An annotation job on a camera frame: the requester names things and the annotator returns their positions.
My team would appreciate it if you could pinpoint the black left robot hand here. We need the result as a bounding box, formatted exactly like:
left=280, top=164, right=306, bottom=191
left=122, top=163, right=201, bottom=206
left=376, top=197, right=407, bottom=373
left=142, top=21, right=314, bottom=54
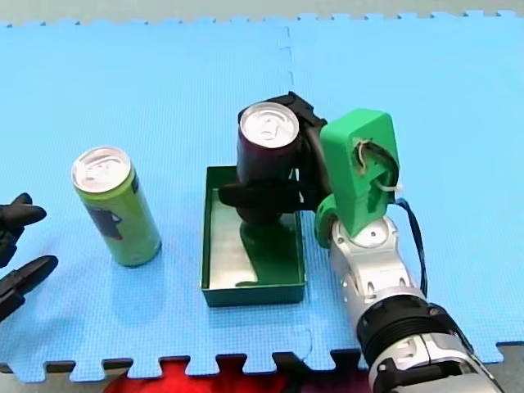
left=0, top=192, right=59, bottom=324

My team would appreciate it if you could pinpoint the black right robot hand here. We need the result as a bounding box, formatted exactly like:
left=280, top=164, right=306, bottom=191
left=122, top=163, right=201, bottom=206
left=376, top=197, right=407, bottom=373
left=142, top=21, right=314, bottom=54
left=218, top=91, right=331, bottom=217

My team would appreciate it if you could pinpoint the dark purple drink can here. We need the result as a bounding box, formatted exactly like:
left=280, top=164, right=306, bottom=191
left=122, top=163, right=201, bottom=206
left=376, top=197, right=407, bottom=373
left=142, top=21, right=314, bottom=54
left=236, top=101, right=305, bottom=227

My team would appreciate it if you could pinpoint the green drink can dark band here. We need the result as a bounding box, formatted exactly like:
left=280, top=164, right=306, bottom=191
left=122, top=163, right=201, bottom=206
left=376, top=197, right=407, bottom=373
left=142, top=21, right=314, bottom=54
left=70, top=146, right=163, bottom=269

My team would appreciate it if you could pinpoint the shallow green tray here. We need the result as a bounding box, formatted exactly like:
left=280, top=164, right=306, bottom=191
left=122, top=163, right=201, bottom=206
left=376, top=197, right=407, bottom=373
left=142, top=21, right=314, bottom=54
left=199, top=165, right=309, bottom=309

